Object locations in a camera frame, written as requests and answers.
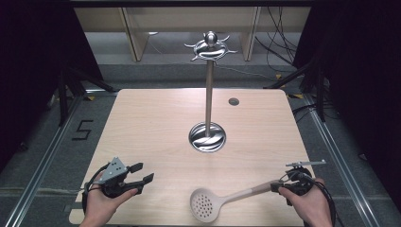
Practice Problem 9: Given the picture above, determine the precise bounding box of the aluminium floor rail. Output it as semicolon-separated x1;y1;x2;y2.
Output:
288;93;384;227
4;91;119;227

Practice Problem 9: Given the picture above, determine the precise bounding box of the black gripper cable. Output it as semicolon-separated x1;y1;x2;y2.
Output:
310;178;340;227
80;164;110;216

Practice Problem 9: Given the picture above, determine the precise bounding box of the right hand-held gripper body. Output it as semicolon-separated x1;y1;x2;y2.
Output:
282;159;327;196

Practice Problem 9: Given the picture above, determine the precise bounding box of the black tripod stand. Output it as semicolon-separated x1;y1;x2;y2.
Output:
264;58;327;123
57;65;116;128

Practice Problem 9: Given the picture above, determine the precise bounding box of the steel utensil stand with hooks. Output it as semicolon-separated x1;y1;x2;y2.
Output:
183;30;238;153

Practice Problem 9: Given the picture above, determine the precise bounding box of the person's right hand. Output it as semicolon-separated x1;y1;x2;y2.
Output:
278;178;333;222

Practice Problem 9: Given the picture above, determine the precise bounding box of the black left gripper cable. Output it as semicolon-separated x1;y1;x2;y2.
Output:
80;164;110;216

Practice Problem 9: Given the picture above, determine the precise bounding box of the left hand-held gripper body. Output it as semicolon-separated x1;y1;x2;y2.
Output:
94;156;134;199

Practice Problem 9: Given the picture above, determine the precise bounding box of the person's left hand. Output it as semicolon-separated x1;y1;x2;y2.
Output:
82;187;139;223

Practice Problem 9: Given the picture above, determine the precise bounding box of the beige slotted spoon wooden handle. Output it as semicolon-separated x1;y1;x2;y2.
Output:
189;179;284;223

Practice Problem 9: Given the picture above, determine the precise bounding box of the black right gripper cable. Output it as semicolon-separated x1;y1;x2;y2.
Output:
310;178;340;227

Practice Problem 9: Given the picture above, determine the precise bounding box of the thin white floor cable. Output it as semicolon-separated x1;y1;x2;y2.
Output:
216;63;273;81

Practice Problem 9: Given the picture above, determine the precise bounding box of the bundle of black floor cables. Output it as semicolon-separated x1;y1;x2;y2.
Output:
254;6;300;74

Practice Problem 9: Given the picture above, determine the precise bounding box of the light wooden shelf unit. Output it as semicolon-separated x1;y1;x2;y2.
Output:
74;7;311;62

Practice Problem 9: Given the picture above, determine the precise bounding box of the black curtain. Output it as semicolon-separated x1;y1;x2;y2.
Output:
0;0;103;173
292;0;401;202

